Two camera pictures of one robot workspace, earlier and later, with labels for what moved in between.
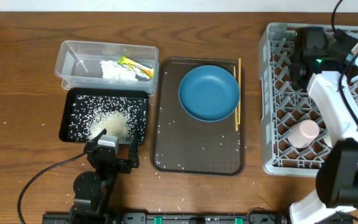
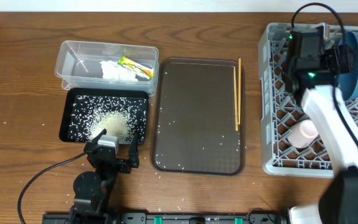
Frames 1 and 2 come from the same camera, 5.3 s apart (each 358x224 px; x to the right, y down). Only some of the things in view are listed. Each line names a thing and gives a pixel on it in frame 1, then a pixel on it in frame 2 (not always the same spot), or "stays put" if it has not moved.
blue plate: (208, 93) -> (353, 85)
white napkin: (111, 70) stays put
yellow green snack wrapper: (140, 69) stays put
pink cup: (302, 134) stays put
